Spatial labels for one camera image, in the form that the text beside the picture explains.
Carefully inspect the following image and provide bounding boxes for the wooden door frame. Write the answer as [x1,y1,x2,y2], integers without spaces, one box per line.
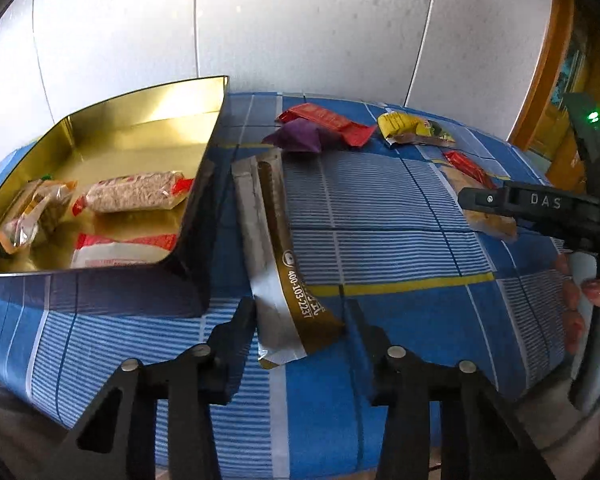
[505,0,598,191]

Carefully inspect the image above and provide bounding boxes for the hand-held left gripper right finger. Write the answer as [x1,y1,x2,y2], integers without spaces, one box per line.
[347,299,556,480]

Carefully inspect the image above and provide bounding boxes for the blue plaid tablecloth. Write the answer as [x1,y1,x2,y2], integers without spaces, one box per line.
[0,91,600,466]

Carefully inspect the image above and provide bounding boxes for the red snack packet gold print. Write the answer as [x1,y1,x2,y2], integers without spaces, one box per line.
[275,103,378,149]

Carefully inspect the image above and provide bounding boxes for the clear snack packet yellow label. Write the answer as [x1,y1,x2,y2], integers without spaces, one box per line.
[0,177,77,254]

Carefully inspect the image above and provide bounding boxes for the small red snack packet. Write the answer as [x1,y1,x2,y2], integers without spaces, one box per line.
[442,150,498,190]

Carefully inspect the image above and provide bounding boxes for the tan snack packet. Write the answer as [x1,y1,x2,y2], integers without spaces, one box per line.
[442,167,520,242]

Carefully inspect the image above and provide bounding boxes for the white snack packet red label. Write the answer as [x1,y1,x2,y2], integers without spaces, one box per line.
[70,232,181,269]

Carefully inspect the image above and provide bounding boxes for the purple snack packet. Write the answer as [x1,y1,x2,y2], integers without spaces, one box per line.
[261,120,338,154]

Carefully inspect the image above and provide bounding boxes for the rice cracker packet red ends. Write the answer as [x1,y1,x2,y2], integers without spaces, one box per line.
[72,170,197,216]

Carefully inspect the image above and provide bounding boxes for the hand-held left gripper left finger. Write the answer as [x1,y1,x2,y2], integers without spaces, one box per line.
[37,297,256,480]

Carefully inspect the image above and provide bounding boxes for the long silver gold packet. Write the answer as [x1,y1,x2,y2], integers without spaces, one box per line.
[231,149,347,370]

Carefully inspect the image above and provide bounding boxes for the gold tin box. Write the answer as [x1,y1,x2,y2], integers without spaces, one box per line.
[0,75,231,318]

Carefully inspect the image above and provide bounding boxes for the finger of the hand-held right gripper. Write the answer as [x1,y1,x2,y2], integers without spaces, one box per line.
[457,181,581,238]

